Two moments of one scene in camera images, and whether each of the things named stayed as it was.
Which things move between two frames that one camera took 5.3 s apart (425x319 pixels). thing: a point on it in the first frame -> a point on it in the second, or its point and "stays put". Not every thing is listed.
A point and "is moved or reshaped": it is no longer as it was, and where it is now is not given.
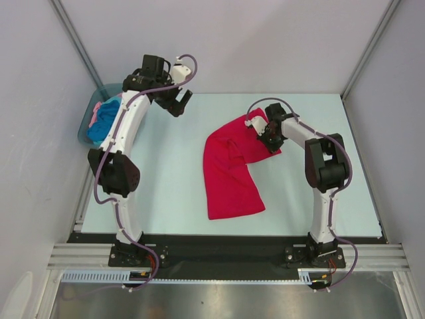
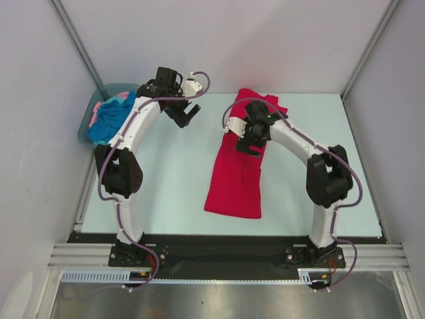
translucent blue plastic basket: (95, 98) stays put
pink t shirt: (95, 115) stays put
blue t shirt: (106, 113) stays put
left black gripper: (174, 107) -> (180, 117)
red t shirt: (231, 189) is moved or reshaped
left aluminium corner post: (70, 31) stays put
